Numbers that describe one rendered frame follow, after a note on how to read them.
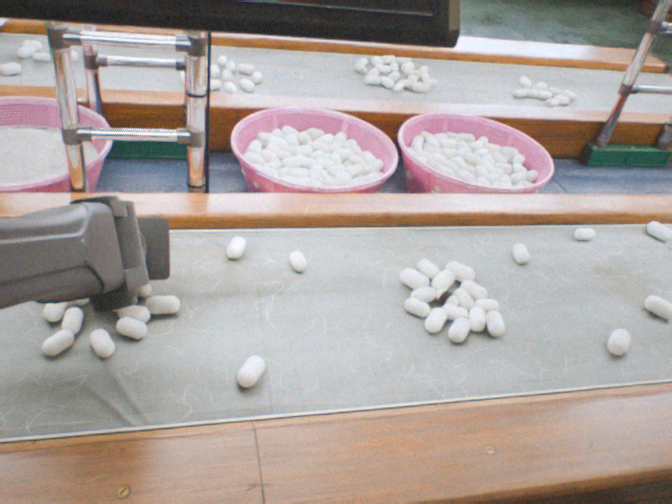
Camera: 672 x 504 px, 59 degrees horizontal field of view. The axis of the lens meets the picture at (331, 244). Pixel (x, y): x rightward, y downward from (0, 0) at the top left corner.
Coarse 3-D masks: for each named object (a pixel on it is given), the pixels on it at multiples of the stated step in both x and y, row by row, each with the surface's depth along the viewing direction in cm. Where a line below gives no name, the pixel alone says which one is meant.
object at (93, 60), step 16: (96, 48) 91; (96, 64) 92; (112, 64) 92; (128, 64) 93; (144, 64) 93; (160, 64) 94; (176, 64) 94; (96, 80) 93; (96, 96) 94; (96, 112) 96; (112, 144) 100; (128, 144) 100; (144, 144) 101; (160, 144) 102; (176, 144) 102
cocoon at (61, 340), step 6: (66, 330) 59; (54, 336) 58; (60, 336) 59; (66, 336) 59; (72, 336) 59; (48, 342) 58; (54, 342) 58; (60, 342) 58; (66, 342) 59; (72, 342) 59; (42, 348) 58; (48, 348) 58; (54, 348) 58; (60, 348) 58; (48, 354) 58; (54, 354) 58
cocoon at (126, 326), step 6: (126, 318) 62; (120, 324) 61; (126, 324) 61; (132, 324) 61; (138, 324) 61; (144, 324) 62; (120, 330) 61; (126, 330) 61; (132, 330) 61; (138, 330) 61; (144, 330) 61; (132, 336) 61; (138, 336) 61
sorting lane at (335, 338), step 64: (192, 256) 74; (256, 256) 75; (320, 256) 77; (384, 256) 79; (448, 256) 81; (512, 256) 83; (576, 256) 85; (640, 256) 88; (0, 320) 61; (192, 320) 65; (256, 320) 66; (320, 320) 68; (384, 320) 69; (448, 320) 71; (512, 320) 72; (576, 320) 74; (640, 320) 76; (0, 384) 55; (64, 384) 56; (128, 384) 57; (192, 384) 58; (256, 384) 59; (320, 384) 60; (384, 384) 62; (448, 384) 63; (512, 384) 64; (576, 384) 65; (640, 384) 67
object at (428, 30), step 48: (0, 0) 45; (48, 0) 46; (96, 0) 47; (144, 0) 48; (192, 0) 49; (240, 0) 50; (288, 0) 51; (336, 0) 52; (384, 0) 53; (432, 0) 54
